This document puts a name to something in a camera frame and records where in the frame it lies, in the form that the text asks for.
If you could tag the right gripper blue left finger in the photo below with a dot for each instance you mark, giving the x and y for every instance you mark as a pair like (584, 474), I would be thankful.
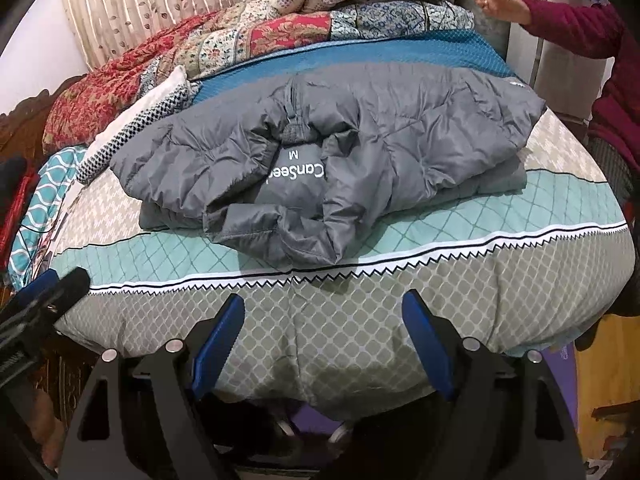
(136, 418)

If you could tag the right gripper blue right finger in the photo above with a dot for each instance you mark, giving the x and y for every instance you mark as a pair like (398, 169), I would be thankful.
(502, 417)

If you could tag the grey puffer jacket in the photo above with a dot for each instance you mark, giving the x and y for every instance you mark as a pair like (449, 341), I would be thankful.
(296, 169)

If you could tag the bystander hand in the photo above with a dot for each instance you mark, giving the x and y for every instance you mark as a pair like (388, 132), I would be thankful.
(512, 11)

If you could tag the purple floor mat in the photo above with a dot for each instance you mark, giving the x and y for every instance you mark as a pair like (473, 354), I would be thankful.
(561, 362)

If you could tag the teal white lattice pillow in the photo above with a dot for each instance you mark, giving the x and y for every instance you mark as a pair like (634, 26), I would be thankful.
(55, 177)

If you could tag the patterned teal beige bedspread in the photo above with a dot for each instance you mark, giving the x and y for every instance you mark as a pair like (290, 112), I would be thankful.
(525, 270)

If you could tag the carved wooden headboard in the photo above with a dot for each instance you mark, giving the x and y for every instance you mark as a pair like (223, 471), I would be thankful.
(21, 130)

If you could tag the person in maroon jacket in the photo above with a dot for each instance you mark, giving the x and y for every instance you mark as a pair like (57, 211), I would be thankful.
(595, 57)

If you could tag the red floral patchwork quilt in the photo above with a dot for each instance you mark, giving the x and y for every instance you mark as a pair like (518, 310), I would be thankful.
(209, 44)

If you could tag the white cabinet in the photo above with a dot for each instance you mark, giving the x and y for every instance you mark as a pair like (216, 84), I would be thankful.
(568, 82)

